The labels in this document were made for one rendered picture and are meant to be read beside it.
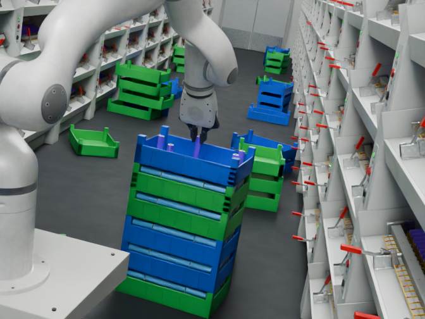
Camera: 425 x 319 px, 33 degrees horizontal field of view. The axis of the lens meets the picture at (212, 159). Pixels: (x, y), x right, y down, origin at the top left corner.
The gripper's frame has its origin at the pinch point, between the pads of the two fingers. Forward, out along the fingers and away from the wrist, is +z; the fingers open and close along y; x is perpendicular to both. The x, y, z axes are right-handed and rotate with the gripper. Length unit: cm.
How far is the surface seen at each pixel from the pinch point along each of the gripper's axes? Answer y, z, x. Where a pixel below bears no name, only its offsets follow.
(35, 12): -103, 17, 78
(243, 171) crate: 15.0, 6.3, -3.6
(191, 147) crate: -4.8, 10.6, 6.6
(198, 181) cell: 4.8, 6.7, -12.0
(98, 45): -126, 85, 169
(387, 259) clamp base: 59, -36, -67
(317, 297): 44, 28, -21
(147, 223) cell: -8.4, 21.2, -19.0
